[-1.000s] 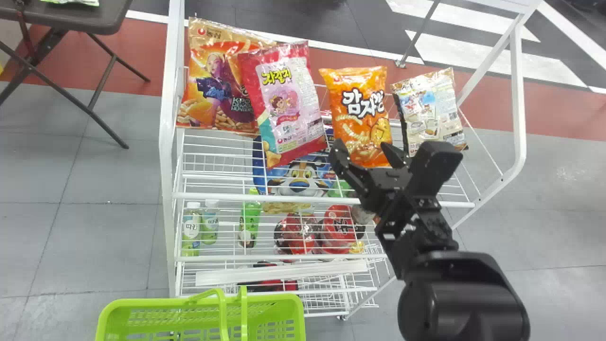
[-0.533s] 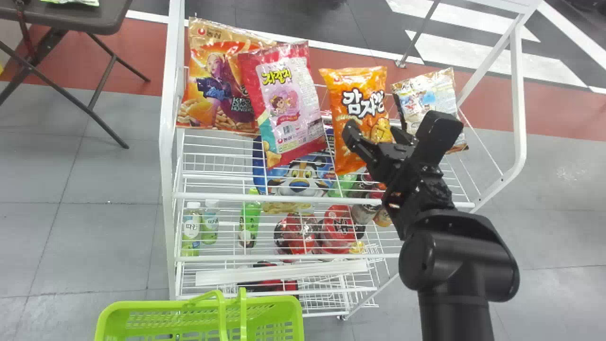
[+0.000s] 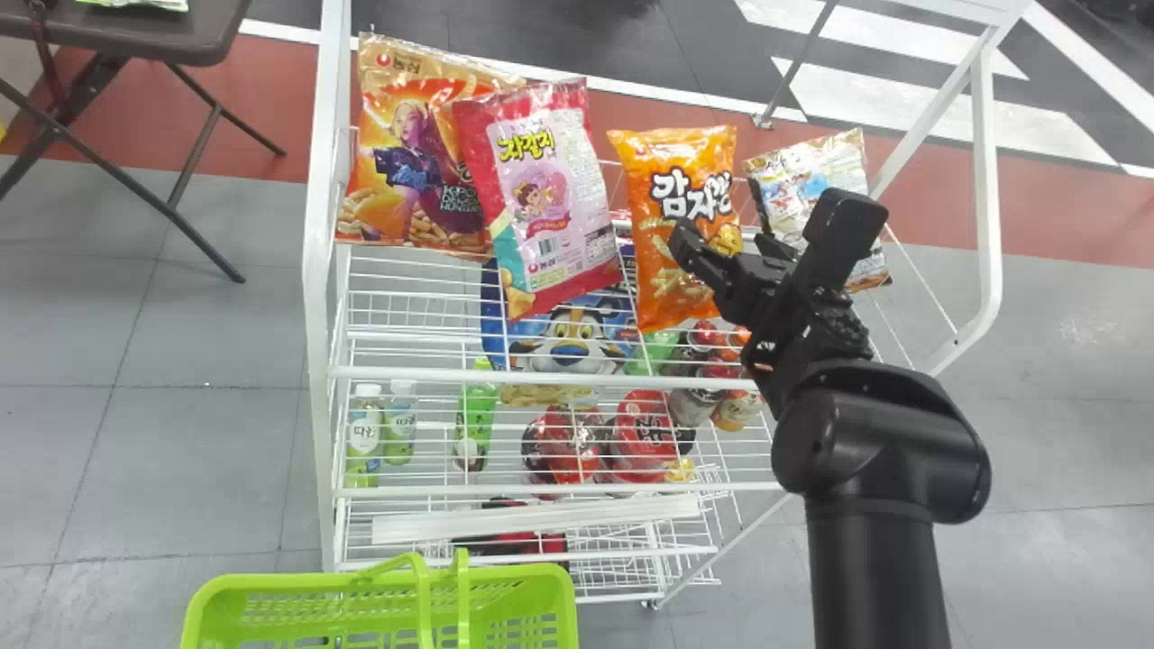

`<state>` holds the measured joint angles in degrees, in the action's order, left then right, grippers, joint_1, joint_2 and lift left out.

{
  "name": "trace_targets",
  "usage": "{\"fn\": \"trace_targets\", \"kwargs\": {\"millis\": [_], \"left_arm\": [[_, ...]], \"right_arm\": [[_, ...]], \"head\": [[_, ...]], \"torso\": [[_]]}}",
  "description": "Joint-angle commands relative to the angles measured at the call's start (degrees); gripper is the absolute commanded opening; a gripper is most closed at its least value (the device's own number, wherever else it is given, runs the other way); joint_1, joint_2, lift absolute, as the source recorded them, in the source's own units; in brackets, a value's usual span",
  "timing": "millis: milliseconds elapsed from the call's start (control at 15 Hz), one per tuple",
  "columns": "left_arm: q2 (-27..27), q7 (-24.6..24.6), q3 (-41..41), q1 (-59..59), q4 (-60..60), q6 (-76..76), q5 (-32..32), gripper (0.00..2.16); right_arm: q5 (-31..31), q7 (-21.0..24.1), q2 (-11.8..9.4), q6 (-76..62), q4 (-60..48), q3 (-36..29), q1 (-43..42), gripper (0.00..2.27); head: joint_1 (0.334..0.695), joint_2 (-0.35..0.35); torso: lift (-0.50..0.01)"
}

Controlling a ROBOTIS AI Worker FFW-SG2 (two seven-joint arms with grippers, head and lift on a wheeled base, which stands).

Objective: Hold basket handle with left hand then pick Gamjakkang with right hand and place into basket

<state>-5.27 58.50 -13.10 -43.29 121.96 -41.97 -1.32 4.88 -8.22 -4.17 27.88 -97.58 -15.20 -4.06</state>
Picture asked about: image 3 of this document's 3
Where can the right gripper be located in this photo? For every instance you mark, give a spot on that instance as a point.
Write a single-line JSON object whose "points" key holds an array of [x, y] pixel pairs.
{"points": [[759, 281]]}

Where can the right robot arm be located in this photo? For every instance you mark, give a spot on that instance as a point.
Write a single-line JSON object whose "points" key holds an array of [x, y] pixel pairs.
{"points": [[865, 505]]}

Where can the green basket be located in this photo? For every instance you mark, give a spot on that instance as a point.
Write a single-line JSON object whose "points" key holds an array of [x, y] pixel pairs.
{"points": [[379, 613]]}

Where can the white snack packet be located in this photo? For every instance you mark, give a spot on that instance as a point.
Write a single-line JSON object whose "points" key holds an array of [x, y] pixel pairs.
{"points": [[793, 176]]}

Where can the red can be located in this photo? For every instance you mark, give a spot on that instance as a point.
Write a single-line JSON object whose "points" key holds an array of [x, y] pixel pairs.
{"points": [[717, 347]]}

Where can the small green bottle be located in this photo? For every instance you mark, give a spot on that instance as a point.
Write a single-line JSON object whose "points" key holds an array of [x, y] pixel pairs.
{"points": [[656, 351]]}

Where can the silver can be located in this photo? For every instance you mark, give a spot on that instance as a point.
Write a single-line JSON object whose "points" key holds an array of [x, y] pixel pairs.
{"points": [[692, 406]]}

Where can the blue cereal bag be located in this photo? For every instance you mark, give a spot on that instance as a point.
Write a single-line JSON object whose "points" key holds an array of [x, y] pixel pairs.
{"points": [[568, 338]]}

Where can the red noodle cup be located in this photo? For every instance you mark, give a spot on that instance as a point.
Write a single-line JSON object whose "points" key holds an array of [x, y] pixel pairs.
{"points": [[563, 446], [645, 437]]}

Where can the large orange snack packet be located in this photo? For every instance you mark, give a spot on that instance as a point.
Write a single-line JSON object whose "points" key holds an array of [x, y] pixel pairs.
{"points": [[406, 153]]}

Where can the dark red snack packet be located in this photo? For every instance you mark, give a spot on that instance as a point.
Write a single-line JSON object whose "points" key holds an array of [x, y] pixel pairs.
{"points": [[514, 541]]}

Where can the white bottle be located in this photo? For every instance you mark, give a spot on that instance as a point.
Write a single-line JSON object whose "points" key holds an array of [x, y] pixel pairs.
{"points": [[364, 437], [400, 424]]}

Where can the dark side table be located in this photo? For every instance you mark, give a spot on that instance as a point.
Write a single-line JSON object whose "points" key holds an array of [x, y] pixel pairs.
{"points": [[108, 36]]}

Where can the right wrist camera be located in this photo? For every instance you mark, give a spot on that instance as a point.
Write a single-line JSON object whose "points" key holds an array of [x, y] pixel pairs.
{"points": [[840, 236]]}

